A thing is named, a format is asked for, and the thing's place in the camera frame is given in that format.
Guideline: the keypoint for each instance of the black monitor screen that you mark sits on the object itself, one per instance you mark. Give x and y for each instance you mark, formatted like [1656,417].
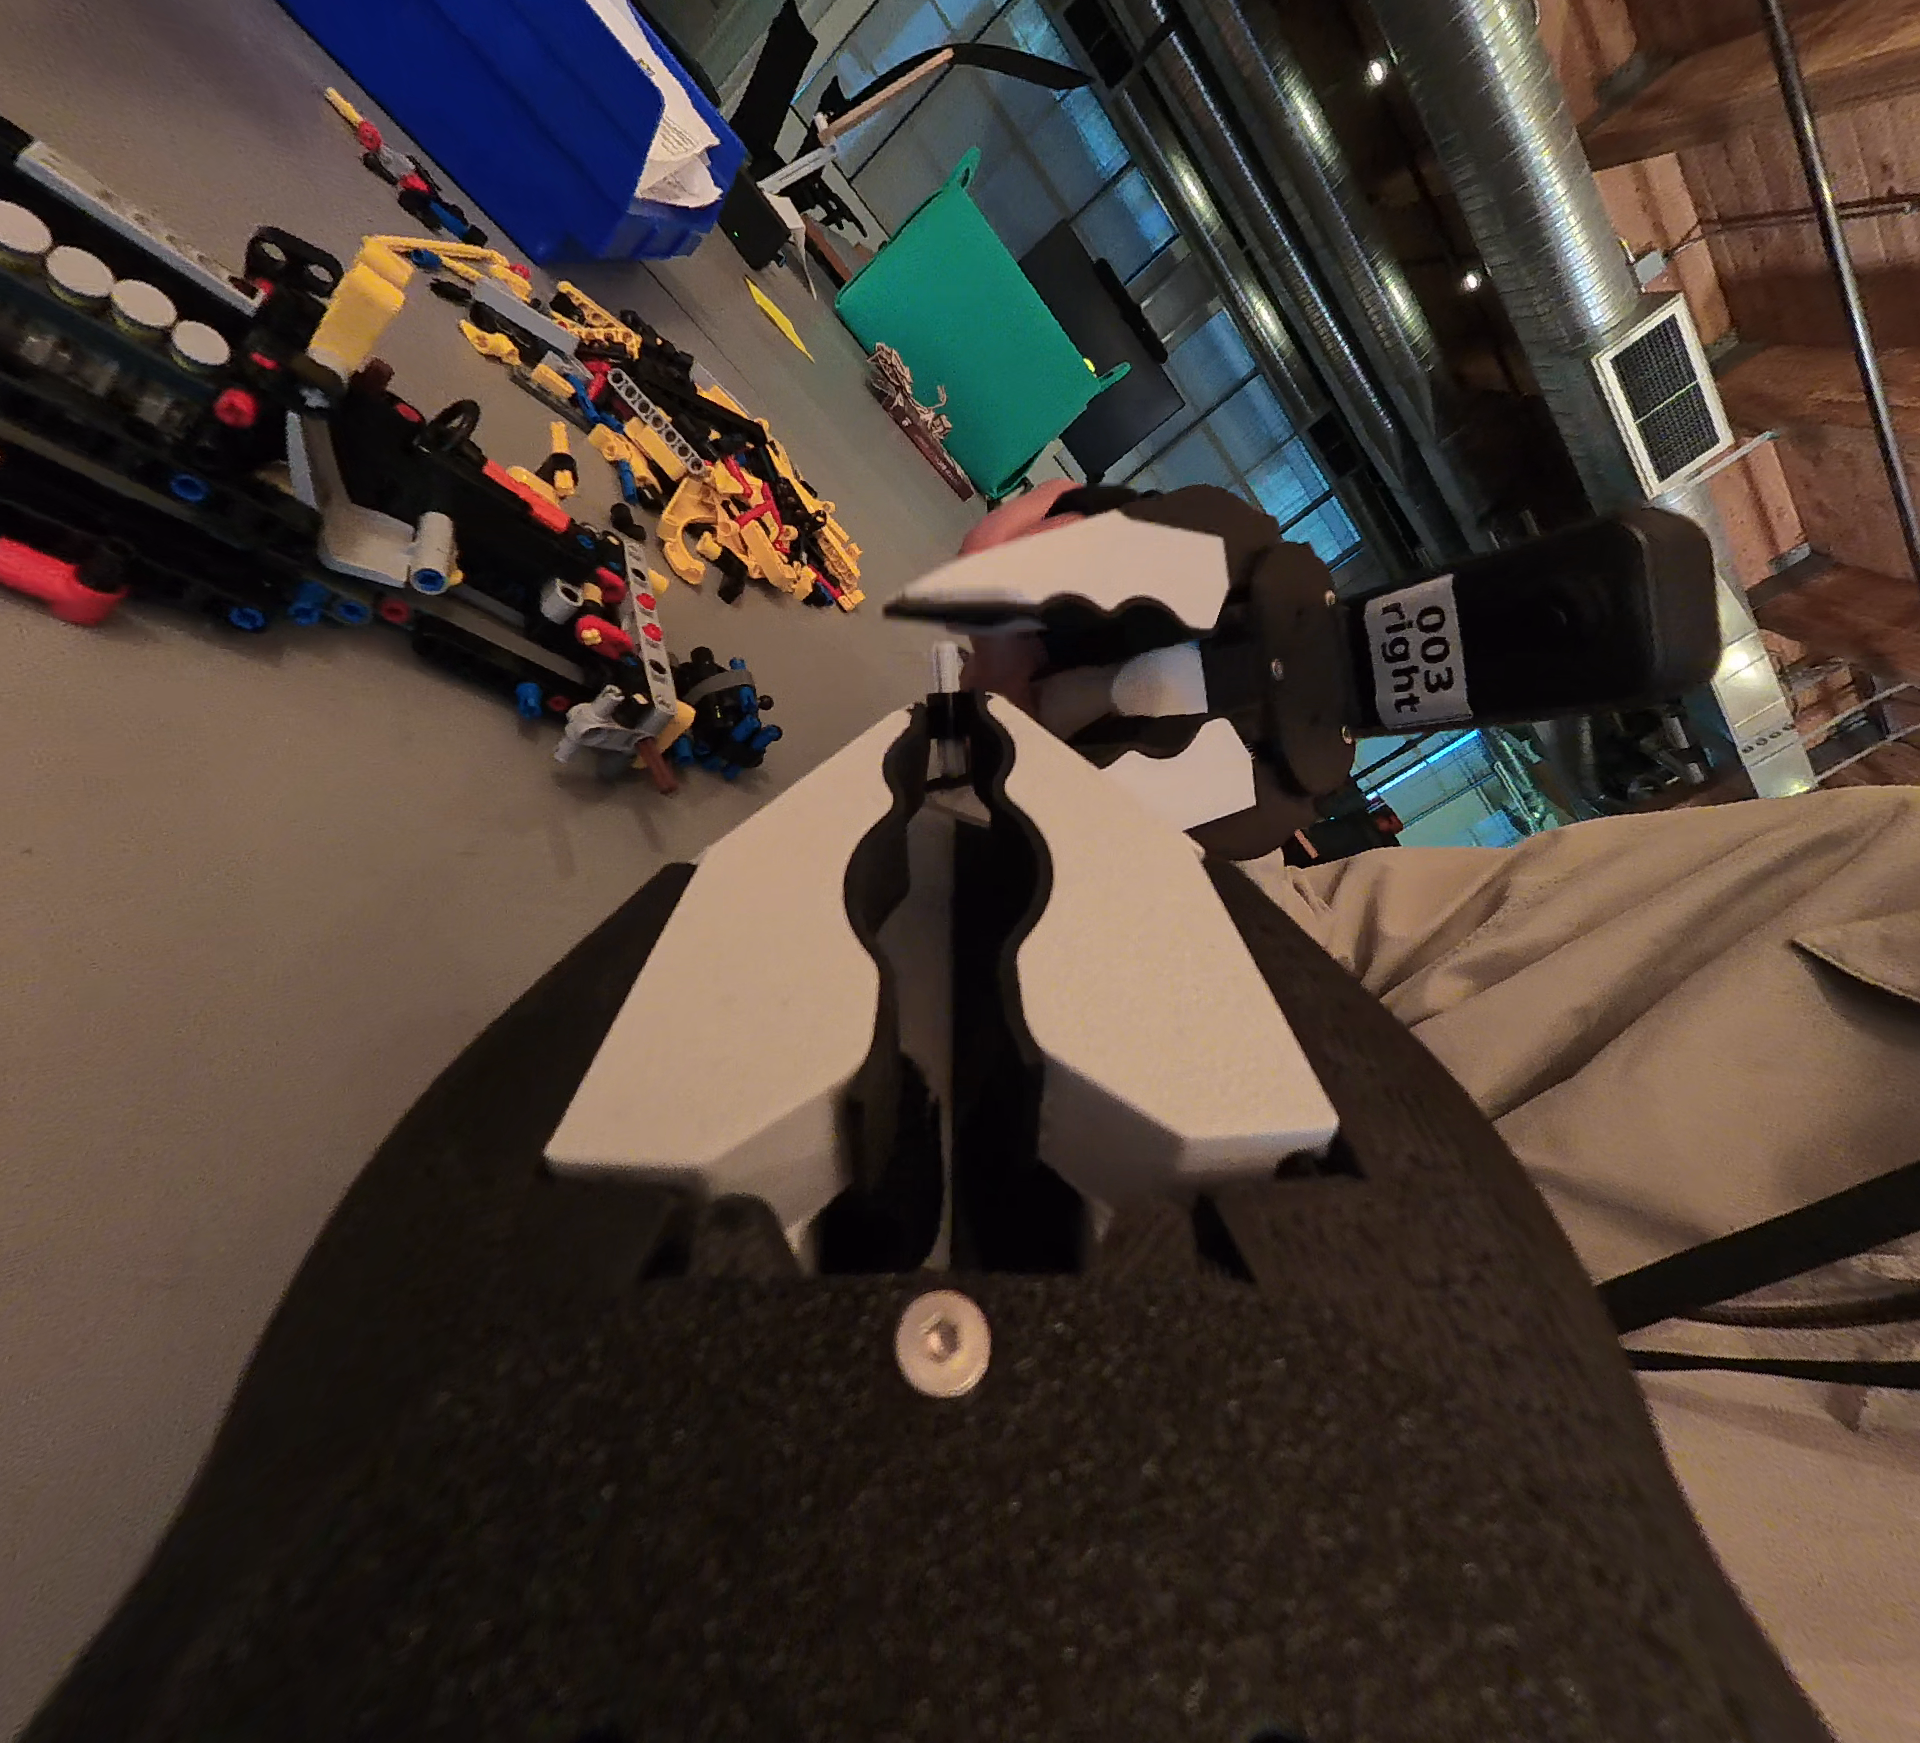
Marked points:
[1111,303]

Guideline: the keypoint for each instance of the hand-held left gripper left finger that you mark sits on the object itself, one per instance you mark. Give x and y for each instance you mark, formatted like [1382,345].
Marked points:
[719,1023]

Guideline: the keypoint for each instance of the black box device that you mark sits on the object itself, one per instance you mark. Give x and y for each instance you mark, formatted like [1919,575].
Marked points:
[761,216]

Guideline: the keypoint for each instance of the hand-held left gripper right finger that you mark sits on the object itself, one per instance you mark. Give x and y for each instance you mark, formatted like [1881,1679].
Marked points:
[1170,1023]

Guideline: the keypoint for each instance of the brown wooden model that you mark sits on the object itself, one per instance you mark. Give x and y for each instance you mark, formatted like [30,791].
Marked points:
[914,408]

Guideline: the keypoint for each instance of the person's right forearm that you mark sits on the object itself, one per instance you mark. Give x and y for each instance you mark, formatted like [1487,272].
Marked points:
[1440,962]

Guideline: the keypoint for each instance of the silver ventilation duct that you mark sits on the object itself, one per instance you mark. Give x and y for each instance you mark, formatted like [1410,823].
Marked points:
[1470,49]

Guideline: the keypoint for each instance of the white air vent grille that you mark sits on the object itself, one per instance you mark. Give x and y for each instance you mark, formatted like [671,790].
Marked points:
[1657,394]

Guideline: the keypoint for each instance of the pile of building bricks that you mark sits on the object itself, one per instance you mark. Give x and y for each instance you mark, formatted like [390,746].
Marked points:
[719,499]

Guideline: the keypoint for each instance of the blue plastic bin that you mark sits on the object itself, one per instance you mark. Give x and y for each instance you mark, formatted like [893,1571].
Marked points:
[451,18]

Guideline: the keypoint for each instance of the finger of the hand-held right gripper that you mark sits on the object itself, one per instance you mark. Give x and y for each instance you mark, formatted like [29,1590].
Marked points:
[1199,783]
[1111,559]

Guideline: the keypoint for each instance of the black brick assembly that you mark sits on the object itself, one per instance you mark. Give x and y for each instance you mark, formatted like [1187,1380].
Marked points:
[948,737]

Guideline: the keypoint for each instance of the person's right hand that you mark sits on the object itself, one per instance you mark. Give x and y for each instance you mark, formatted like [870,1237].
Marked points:
[1005,517]

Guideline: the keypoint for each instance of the yellow paper slip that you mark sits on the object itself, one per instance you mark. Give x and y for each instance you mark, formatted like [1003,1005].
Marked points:
[779,318]

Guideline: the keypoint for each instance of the curved black and wood stand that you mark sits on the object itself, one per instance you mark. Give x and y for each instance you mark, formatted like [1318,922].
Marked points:
[887,98]

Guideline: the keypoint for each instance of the partly built toy car chassis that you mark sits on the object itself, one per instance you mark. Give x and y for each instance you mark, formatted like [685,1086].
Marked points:
[226,423]

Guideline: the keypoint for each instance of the person's beige jacket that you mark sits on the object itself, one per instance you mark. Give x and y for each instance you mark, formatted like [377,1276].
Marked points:
[1799,1549]

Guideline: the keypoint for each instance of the white printed paper sheets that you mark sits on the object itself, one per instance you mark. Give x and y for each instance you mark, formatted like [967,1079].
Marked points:
[659,123]

